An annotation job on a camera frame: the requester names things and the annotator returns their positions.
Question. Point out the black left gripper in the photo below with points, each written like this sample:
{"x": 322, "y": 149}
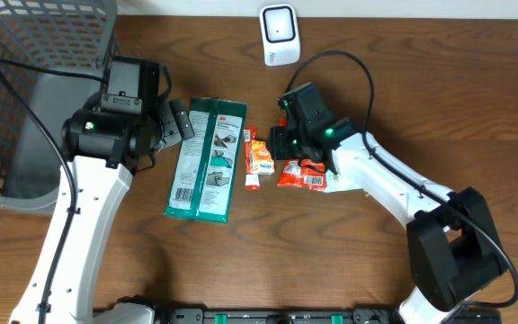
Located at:
{"x": 180, "y": 125}

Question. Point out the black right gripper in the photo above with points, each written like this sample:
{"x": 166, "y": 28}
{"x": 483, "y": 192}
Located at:
{"x": 277, "y": 140}

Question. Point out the red snack bag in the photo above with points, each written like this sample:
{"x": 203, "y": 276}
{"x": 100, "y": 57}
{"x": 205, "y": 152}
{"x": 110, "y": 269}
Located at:
{"x": 303, "y": 173}

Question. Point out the orange tissue pack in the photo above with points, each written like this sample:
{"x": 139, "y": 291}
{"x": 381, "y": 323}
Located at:
{"x": 261, "y": 162}

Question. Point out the mint wet wipes pack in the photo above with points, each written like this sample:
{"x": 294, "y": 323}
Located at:
{"x": 338, "y": 183}

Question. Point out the red chocolate bar wrapper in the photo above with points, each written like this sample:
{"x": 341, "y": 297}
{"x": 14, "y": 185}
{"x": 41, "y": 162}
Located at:
{"x": 252, "y": 180}

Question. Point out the green white 3M package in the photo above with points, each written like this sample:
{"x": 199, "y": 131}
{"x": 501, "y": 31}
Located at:
{"x": 206, "y": 166}

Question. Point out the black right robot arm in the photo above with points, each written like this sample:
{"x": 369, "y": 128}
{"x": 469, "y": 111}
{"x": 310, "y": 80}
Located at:
{"x": 454, "y": 250}

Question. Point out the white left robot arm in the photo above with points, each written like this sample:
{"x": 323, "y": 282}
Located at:
{"x": 129, "y": 118}

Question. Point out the white barcode scanner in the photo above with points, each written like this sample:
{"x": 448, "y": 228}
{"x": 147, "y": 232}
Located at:
{"x": 280, "y": 35}

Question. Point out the grey plastic mesh basket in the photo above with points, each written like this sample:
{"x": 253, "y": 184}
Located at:
{"x": 51, "y": 53}

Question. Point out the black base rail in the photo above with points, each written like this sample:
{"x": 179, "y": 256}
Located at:
{"x": 286, "y": 316}

